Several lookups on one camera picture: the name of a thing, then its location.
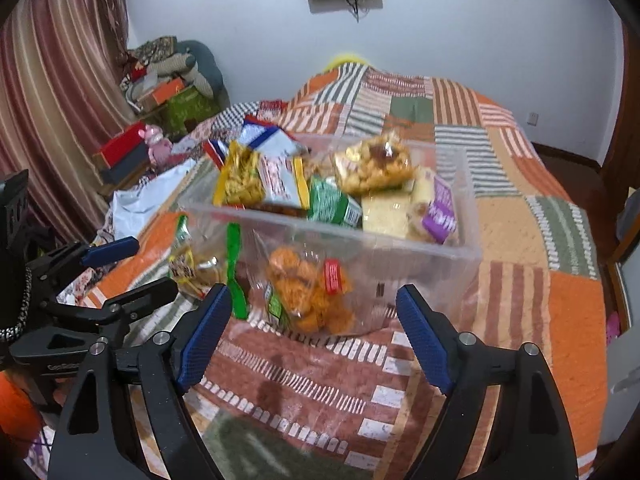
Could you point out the yellow puffed snack bag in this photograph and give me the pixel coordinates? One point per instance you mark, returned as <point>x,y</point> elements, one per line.
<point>370,170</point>

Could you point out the yellow chips packet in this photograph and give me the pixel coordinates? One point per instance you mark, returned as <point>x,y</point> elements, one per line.
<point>240,180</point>

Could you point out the blue white red snack bag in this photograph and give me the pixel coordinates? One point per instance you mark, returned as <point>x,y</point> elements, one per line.
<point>267,140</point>

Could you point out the green patterned snack packet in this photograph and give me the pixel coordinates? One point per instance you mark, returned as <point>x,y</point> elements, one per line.
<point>330,202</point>

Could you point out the brown wooden door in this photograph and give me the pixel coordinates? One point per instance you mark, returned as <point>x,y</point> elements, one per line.
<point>625,135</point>

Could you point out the clear plastic storage box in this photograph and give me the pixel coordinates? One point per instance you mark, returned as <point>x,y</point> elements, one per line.
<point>395,262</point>

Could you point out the clear packet of pale cakes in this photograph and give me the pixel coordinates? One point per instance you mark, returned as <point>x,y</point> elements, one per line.
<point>387,210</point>

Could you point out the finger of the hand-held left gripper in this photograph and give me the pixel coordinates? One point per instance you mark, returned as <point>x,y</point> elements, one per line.
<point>110,251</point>
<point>145,297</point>

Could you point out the knitted stuffed toy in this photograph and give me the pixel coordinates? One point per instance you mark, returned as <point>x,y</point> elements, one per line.
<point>180,67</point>

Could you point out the orange-edged clear cracker packet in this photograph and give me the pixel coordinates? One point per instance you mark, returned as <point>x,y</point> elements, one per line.
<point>280,180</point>

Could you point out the striped brown curtain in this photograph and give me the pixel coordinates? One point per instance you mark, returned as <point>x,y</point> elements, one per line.
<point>55,100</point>

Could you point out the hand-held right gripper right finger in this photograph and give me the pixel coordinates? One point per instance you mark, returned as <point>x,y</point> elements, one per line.
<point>425,340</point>

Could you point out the green-edged clear snack bag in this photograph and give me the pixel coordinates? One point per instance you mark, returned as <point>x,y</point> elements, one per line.
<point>184,266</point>

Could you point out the grey cushion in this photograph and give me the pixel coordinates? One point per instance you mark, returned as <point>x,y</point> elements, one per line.
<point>207,62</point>

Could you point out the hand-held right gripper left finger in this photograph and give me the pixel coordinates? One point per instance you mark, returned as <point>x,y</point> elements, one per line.
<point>205,340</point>

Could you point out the red flat box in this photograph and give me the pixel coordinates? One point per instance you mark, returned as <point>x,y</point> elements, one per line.
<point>120,145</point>

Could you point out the white wall socket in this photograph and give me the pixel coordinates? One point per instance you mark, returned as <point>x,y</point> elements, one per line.
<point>533,118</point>

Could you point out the pink plush toy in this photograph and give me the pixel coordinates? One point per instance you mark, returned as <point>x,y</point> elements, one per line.
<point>157,147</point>

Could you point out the orange snack bag red label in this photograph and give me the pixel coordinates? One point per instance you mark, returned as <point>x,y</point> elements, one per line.
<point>300,290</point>

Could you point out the white plastic bag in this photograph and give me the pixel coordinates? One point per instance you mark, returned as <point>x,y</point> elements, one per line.
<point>145,200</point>

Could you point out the orange cardboard box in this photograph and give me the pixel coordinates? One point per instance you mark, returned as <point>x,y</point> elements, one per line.
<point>167,91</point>

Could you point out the striped patchwork blanket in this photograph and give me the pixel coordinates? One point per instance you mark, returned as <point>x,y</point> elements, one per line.
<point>500,310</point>

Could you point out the yellow fluffy toy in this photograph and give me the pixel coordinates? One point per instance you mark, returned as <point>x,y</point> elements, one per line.
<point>346,59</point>

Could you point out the dark blue flat box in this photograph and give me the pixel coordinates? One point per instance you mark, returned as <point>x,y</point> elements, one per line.
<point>127,167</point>

